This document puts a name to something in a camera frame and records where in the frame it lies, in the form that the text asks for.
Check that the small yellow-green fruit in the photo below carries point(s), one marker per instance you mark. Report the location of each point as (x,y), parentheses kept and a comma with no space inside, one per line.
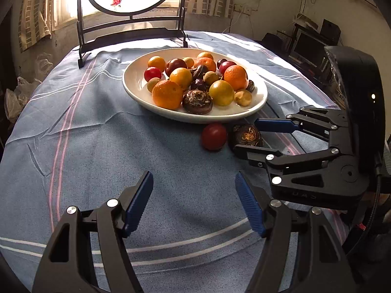
(152,83)

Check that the dark red apple-like fruit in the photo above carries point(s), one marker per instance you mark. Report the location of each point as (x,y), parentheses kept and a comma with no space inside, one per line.
(225,65)

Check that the orange in plate front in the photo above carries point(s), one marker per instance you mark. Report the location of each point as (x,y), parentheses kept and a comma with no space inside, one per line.
(157,62)

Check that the tangerine near plate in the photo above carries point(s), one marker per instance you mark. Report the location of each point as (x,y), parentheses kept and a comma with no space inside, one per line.
(207,62)

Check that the bright red tomato fruit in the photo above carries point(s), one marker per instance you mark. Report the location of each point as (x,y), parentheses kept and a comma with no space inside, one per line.
(214,137)

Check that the small tan longan fruit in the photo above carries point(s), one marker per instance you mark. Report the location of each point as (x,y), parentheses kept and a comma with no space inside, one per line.
(243,97)

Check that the tangerine in plate back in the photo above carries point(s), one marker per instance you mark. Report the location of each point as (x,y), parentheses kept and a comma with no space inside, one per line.
(205,55)

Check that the white plastic bag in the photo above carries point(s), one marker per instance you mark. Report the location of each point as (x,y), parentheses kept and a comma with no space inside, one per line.
(16,100)

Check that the yellow-green pear-like fruit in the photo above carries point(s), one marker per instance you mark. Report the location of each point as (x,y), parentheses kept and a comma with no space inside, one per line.
(210,77)

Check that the dark cherry in plate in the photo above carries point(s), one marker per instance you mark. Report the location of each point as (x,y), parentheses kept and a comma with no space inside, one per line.
(219,62)

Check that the large dark red plum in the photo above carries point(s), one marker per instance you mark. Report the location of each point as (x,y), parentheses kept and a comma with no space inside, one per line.
(173,65)

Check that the round painted screen on stand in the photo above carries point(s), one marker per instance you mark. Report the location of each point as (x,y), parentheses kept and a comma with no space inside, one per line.
(129,12)

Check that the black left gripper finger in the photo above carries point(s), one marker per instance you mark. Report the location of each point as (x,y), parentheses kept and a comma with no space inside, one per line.
(311,169)

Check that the computer monitor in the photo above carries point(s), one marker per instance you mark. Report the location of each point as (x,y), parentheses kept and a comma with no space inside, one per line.
(308,49)

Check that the small red plum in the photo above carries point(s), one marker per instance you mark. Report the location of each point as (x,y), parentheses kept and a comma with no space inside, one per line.
(152,72)

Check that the brown mangosteen in plate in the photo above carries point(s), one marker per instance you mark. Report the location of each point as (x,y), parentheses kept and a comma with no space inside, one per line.
(197,102)

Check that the white oval plate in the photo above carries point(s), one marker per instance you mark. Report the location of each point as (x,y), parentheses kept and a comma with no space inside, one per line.
(135,85)

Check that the left checked curtain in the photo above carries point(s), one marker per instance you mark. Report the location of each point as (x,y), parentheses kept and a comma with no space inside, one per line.
(35,22)

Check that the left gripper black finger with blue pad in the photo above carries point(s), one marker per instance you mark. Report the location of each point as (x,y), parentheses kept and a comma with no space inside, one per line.
(320,264)
(329,125)
(67,262)

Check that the large orange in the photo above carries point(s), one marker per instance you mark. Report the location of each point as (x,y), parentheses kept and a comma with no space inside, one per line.
(167,94)

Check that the medium orange on cloth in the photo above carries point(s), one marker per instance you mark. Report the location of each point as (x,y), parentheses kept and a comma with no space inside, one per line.
(236,76)

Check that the yellow round fruit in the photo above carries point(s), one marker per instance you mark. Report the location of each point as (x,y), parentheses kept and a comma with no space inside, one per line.
(222,93)

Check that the yellow-orange fruit in plate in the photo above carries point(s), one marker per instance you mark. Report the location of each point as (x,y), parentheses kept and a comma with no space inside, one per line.
(182,76)

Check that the dark brown mangosteen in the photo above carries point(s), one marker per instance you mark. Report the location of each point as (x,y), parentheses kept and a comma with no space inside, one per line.
(246,134)

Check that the lone mangosteen in plate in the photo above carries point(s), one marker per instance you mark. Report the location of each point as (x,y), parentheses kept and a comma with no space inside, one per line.
(250,88)

